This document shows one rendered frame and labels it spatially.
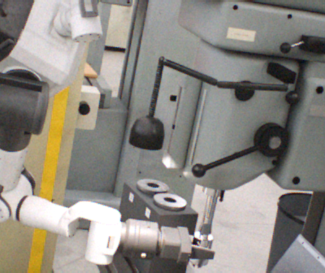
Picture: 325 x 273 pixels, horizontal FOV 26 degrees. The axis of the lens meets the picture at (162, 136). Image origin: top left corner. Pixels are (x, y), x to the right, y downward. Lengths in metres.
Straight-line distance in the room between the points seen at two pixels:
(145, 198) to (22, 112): 0.54
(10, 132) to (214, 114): 0.44
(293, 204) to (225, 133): 2.40
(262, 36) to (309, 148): 0.28
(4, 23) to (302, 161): 0.70
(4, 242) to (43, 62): 2.03
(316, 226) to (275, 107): 0.51
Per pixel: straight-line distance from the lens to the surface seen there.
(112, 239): 1.64
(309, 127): 1.55
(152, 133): 1.46
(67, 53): 1.63
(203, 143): 1.52
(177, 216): 1.87
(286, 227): 3.58
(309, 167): 1.59
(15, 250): 3.56
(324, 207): 1.93
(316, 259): 1.93
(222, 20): 1.41
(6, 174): 1.66
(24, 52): 1.57
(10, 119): 1.53
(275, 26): 1.45
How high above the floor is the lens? 1.84
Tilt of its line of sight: 16 degrees down
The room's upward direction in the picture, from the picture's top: 11 degrees clockwise
